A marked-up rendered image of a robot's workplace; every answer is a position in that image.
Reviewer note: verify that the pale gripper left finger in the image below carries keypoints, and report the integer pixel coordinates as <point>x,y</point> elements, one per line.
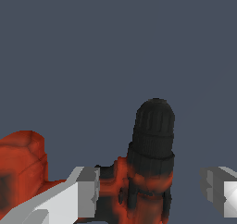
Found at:
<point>66,196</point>

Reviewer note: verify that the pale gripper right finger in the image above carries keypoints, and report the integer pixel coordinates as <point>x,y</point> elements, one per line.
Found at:
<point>220,190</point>

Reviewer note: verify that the red and black power drill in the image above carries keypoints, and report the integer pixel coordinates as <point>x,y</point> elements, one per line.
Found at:
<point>148,159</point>

